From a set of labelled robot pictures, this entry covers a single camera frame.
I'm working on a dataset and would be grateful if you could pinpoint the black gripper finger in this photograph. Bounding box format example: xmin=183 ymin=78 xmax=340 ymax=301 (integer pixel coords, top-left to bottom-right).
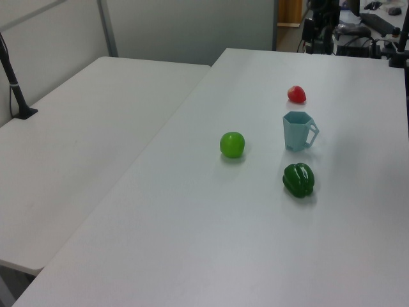
xmin=302 ymin=18 xmax=316 ymax=42
xmin=321 ymin=26 xmax=335 ymax=54

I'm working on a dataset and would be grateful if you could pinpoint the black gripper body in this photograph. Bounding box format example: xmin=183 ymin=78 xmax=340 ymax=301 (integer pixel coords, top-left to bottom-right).
xmin=311 ymin=0 xmax=340 ymax=28

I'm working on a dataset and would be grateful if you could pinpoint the light blue hexagonal mug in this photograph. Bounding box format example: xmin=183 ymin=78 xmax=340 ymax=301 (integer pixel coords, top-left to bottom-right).
xmin=282 ymin=111 xmax=321 ymax=152

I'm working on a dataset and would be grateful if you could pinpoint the orange wooden panel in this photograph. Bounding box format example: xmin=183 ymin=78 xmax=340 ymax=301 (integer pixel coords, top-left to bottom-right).
xmin=277 ymin=0 xmax=303 ymax=28

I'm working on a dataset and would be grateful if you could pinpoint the black game controller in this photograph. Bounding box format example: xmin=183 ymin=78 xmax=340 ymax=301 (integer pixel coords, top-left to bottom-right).
xmin=334 ymin=24 xmax=372 ymax=40

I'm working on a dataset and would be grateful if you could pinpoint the black keyboard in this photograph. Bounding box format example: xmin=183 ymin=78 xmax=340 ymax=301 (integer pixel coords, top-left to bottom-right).
xmin=360 ymin=12 xmax=396 ymax=36

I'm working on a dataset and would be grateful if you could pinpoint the red strawberry toy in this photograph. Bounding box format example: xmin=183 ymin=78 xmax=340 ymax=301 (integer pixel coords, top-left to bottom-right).
xmin=287 ymin=85 xmax=307 ymax=104

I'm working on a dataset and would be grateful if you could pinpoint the black clamp stand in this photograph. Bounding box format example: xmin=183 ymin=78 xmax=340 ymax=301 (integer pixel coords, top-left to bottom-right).
xmin=387 ymin=0 xmax=409 ymax=68

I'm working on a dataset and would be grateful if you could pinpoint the green apple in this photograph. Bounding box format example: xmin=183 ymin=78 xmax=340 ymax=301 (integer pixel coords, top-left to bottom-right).
xmin=219 ymin=130 xmax=246 ymax=159

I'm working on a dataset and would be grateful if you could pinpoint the green bell pepper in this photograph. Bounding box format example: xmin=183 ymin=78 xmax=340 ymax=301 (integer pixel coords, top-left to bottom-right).
xmin=282 ymin=162 xmax=316 ymax=199

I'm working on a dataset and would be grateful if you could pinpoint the grey partition frame post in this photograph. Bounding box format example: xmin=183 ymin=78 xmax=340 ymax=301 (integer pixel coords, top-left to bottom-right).
xmin=97 ymin=0 xmax=120 ymax=58

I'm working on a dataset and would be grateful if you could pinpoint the black camera stand pole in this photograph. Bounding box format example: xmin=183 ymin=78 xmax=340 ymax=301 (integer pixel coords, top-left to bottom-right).
xmin=0 ymin=31 xmax=39 ymax=120

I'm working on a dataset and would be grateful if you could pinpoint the thin black stand cable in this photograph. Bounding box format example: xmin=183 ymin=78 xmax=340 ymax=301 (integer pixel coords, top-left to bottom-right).
xmin=8 ymin=84 xmax=15 ymax=120

